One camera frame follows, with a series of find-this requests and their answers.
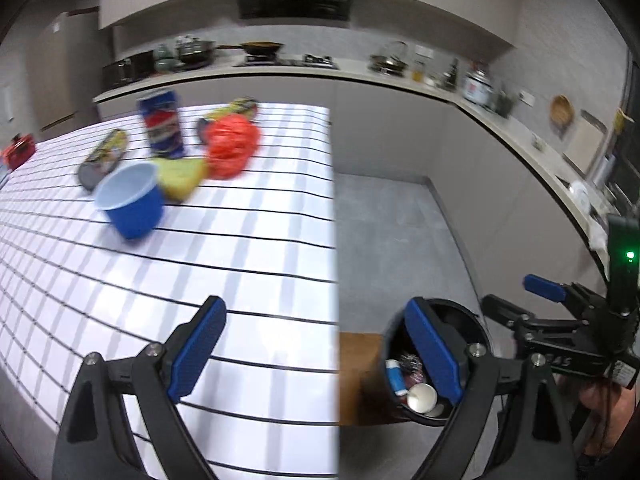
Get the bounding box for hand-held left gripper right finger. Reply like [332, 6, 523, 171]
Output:
[404, 297, 583, 480]

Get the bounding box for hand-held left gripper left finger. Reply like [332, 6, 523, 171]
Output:
[52, 296, 227, 480]

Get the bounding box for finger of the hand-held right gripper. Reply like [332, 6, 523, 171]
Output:
[524, 274, 608, 318]
[481, 294, 591, 346]

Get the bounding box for steel wool scrubber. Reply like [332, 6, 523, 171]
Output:
[399, 352, 426, 377]

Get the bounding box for black bucket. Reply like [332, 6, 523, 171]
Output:
[382, 299, 493, 428]

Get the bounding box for blue plastic bowl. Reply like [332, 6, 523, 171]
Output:
[94, 162, 166, 240]

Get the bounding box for yellow green sponge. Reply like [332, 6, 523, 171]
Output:
[152, 157, 208, 203]

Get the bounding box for orange plastic bag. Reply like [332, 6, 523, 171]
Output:
[205, 114, 262, 180]

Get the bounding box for yellow black can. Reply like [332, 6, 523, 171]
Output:
[77, 129, 130, 192]

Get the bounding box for blue soda can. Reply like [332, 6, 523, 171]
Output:
[137, 89, 185, 157]

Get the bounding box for yellow-green snack packet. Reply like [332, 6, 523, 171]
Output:
[197, 97, 258, 143]

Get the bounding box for person's right hand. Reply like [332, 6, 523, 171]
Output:
[580, 380, 638, 441]

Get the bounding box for white dish cloth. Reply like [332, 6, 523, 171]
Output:
[586, 220, 610, 253]

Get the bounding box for wooden stool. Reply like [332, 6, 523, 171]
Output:
[340, 332, 407, 423]

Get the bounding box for white checked tablecloth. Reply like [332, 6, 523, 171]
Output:
[0, 105, 341, 480]

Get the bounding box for white plate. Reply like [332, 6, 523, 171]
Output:
[569, 181, 593, 208]

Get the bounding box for white cutting board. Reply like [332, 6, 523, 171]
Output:
[567, 110, 606, 171]

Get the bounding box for round bamboo strainer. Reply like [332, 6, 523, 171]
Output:
[550, 95, 575, 128]

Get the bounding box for white rice cooker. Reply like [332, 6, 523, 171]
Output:
[465, 62, 496, 106]

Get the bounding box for grey kitchen counter cabinets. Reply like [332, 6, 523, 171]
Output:
[95, 60, 613, 281]

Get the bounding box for small red appliance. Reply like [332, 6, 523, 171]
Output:
[0, 132, 38, 171]

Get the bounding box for black microwave oven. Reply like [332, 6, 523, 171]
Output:
[102, 52, 156, 86]

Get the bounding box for black lidded pot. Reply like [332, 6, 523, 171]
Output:
[175, 37, 216, 66]

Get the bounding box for black gas stove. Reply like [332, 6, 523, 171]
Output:
[245, 54, 338, 68]

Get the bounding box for brown wok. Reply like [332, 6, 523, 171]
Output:
[217, 40, 283, 58]

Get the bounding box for beige refrigerator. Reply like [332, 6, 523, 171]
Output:
[25, 10, 101, 131]

